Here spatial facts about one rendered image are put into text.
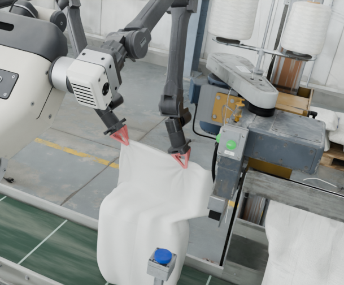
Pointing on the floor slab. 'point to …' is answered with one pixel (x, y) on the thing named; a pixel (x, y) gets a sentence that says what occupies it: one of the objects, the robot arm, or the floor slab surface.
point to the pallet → (336, 151)
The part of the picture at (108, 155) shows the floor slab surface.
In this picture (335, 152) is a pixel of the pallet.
